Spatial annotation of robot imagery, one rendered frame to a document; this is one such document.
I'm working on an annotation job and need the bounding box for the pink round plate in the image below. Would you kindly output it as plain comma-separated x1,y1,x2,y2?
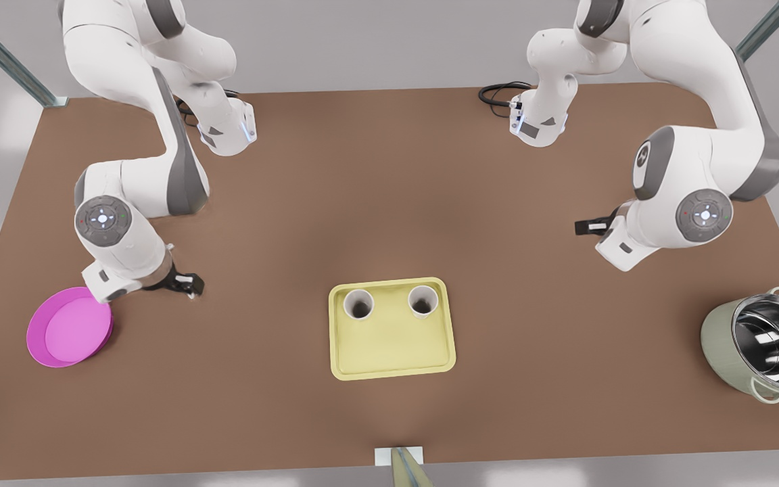
26,287,115,369

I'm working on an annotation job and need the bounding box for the silver frame post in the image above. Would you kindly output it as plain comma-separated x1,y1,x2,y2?
735,0,779,63
374,446,433,487
0,3,70,109

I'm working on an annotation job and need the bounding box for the black cable loop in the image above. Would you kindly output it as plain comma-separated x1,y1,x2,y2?
174,88,241,126
478,82,534,120

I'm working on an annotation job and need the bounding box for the yellow rectangular tray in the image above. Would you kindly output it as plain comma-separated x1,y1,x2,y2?
328,277,457,381

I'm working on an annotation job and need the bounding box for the white IKEA cup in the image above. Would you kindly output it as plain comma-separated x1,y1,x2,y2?
407,285,440,319
343,289,375,321

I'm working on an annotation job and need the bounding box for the green steel pot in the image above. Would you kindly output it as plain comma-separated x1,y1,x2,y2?
700,286,779,405

